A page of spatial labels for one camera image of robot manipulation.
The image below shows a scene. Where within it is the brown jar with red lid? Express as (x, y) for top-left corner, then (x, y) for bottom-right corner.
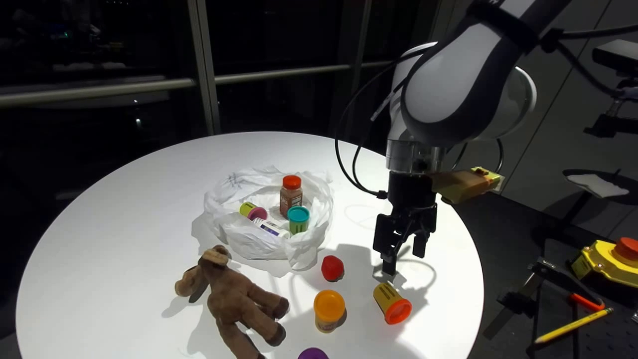
(280, 175), (304, 214)

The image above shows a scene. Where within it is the white bottle with purple label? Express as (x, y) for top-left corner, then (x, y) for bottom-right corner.
(254, 218), (290, 238)

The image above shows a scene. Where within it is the yellow pencil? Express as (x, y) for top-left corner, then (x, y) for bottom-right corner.
(533, 306), (615, 344)

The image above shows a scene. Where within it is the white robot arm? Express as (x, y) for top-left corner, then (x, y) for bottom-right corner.
(374, 0), (571, 276)

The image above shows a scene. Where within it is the orange play-dough tub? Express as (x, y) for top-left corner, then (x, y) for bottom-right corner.
(314, 288), (348, 332)

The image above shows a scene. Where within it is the green tub with pink lid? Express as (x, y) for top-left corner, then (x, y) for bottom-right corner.
(240, 200), (268, 218)

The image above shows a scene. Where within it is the brown teddy bear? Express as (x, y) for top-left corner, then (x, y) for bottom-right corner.
(174, 244), (290, 359)

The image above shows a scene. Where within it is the purple play-dough tub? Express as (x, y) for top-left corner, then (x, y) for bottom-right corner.
(298, 346), (330, 359)

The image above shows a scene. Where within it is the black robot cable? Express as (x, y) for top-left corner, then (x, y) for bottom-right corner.
(334, 45), (427, 198)

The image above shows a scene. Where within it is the yellow tub with orange lid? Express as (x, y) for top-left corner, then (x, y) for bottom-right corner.
(374, 282), (413, 324)

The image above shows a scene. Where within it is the teal lid play-dough tub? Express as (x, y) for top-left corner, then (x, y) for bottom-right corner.
(288, 204), (310, 232)

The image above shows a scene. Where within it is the clear plastic bag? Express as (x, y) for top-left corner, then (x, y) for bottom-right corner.
(192, 167), (334, 270)

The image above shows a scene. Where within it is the yellow emergency stop box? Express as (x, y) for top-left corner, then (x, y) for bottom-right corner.
(573, 236), (638, 288)

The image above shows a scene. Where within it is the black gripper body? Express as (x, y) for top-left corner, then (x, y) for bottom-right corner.
(386, 173), (437, 232)

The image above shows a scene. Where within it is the red play-dough tub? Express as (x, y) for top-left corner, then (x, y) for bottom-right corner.
(322, 254), (346, 280)

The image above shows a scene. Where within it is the orange handled black clamp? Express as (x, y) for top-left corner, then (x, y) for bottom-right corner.
(533, 256), (605, 304)

